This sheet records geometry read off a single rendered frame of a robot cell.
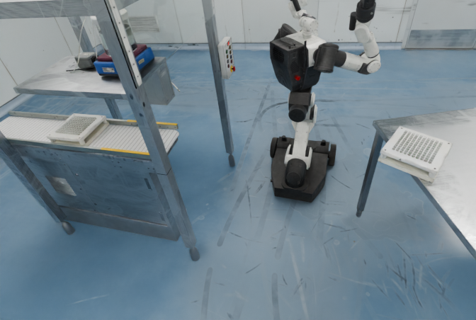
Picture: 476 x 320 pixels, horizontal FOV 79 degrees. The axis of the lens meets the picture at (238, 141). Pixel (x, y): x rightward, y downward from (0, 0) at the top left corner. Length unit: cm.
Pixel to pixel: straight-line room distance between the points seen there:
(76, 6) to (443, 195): 163
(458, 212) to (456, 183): 17
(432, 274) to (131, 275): 198
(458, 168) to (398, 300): 91
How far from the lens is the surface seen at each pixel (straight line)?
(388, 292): 219
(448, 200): 153
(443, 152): 164
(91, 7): 121
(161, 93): 158
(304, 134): 241
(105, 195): 223
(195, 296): 212
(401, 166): 157
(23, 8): 142
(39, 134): 223
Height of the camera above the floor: 191
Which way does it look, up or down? 39 degrees down
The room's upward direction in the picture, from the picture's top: 7 degrees counter-clockwise
